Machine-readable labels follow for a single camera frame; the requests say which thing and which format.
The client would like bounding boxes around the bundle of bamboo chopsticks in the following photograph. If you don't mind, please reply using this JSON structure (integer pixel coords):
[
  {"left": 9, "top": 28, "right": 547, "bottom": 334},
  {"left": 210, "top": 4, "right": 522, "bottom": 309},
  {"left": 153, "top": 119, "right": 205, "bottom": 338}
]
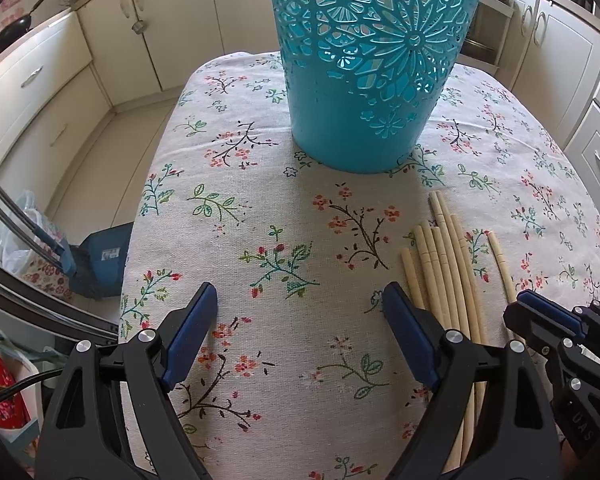
[{"left": 400, "top": 191, "right": 493, "bottom": 478}]

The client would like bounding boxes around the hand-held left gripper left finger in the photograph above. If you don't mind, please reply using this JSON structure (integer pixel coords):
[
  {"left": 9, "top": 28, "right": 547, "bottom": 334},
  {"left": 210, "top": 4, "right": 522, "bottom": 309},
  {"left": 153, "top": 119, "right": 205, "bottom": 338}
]
[{"left": 36, "top": 281, "right": 219, "bottom": 480}]

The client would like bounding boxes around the teal perforated plastic basket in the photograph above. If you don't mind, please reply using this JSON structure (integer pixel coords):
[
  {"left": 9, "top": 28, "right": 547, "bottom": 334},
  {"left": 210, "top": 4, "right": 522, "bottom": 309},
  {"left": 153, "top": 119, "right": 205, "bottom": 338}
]
[{"left": 265, "top": 0, "right": 493, "bottom": 175}]

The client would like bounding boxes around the dark kitchen appliance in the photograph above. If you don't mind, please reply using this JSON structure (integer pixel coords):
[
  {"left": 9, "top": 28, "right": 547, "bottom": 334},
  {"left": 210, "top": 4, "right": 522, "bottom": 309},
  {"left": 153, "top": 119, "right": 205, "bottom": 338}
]
[{"left": 467, "top": 0, "right": 512, "bottom": 68}]

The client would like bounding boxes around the cream panelled cabinet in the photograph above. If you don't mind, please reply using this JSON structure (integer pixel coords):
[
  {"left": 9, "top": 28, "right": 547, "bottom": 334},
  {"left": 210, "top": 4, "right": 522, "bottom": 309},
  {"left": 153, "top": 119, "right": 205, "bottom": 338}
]
[{"left": 510, "top": 0, "right": 600, "bottom": 188}]

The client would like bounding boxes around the black frying pan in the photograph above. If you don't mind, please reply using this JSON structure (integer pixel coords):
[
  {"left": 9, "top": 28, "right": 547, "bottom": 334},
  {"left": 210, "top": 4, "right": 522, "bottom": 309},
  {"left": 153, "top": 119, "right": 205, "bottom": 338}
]
[{"left": 0, "top": 0, "right": 56, "bottom": 55}]

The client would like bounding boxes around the floral fabric bag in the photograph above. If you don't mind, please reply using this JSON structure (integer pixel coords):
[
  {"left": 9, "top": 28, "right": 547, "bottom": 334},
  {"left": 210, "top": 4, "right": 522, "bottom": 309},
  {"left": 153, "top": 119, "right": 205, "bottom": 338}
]
[{"left": 20, "top": 232, "right": 76, "bottom": 302}]

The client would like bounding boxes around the cream drawer cabinet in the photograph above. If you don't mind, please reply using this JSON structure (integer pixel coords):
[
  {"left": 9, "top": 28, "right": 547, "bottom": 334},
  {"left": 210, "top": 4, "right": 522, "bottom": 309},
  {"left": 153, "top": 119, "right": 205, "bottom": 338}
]
[{"left": 0, "top": 10, "right": 113, "bottom": 173}]

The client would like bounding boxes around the white plastic bag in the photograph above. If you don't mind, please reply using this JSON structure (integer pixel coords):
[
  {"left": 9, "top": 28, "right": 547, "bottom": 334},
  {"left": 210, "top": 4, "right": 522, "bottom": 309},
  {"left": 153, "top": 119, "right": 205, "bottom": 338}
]
[{"left": 0, "top": 189, "right": 56, "bottom": 276}]

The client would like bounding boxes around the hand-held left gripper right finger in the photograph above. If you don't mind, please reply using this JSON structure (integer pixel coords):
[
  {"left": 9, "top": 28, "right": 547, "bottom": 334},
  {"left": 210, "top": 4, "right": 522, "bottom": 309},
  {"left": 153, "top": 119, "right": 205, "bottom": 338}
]
[{"left": 381, "top": 281, "right": 566, "bottom": 480}]

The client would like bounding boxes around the cream double-door cabinet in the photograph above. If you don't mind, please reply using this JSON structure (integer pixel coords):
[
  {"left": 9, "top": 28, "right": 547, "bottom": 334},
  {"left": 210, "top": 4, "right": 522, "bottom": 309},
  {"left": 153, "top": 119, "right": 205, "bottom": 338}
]
[{"left": 77, "top": 0, "right": 286, "bottom": 95}]

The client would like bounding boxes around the blue dustpan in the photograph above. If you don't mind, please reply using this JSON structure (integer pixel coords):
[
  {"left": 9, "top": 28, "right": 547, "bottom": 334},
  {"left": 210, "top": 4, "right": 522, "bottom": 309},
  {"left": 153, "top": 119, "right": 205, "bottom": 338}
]
[{"left": 72, "top": 222, "right": 133, "bottom": 301}]

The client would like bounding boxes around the black cable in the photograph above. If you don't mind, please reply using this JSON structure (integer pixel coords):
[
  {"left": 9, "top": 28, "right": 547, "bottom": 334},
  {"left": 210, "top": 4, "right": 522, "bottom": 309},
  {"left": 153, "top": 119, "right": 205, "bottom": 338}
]
[{"left": 0, "top": 367, "right": 63, "bottom": 408}]

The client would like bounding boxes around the blue hand broom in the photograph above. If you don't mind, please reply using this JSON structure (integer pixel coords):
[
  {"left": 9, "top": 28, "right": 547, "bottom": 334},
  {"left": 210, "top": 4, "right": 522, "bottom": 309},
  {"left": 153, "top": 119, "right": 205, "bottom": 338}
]
[{"left": 27, "top": 220, "right": 88, "bottom": 301}]

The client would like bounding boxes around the floral tablecloth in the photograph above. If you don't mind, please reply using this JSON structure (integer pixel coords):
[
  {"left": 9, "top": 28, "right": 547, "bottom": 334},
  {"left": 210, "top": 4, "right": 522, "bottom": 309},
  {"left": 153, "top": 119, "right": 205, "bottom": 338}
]
[{"left": 117, "top": 50, "right": 600, "bottom": 480}]

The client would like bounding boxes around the dark metal frame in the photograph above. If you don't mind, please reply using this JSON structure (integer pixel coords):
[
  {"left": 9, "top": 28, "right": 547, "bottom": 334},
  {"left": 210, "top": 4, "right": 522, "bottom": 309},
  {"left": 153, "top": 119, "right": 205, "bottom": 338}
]
[{"left": 0, "top": 157, "right": 118, "bottom": 341}]

